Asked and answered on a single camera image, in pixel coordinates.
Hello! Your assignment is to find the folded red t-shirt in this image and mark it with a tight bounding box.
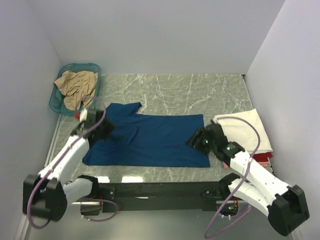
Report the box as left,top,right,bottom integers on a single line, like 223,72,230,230
253,152,273,163

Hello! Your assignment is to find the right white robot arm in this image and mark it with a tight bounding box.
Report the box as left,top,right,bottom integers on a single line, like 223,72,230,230
187,122,310,236

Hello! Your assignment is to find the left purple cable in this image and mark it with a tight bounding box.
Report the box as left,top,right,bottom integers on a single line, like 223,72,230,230
26,99,120,229

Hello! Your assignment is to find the beige t-shirt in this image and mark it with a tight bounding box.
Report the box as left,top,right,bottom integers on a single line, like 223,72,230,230
54,70,98,111

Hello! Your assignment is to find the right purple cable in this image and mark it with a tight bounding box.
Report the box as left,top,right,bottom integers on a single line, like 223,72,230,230
203,115,262,239

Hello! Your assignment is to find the blue t-shirt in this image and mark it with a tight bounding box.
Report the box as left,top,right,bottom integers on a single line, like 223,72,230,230
82,102,210,168

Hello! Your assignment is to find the folded pink t-shirt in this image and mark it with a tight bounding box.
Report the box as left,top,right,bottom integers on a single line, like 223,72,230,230
223,158,271,169

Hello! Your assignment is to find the folded white t-shirt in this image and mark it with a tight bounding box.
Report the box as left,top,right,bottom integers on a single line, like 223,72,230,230
213,109,273,154

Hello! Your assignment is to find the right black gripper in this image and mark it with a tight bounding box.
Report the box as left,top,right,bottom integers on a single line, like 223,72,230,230
184,125,217,156

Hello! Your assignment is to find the purple cable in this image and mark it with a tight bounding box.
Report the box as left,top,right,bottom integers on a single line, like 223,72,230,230
203,115,262,239
26,99,120,229

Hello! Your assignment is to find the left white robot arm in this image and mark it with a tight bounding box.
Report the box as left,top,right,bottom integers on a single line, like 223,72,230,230
22,108,115,229

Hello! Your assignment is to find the black base beam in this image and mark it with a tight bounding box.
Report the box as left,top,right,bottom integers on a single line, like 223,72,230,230
93,181,229,212

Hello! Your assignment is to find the aluminium frame rail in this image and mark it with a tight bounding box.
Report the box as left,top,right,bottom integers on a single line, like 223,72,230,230
14,114,62,240

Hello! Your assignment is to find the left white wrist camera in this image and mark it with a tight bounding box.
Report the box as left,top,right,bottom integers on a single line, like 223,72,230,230
74,108,88,123

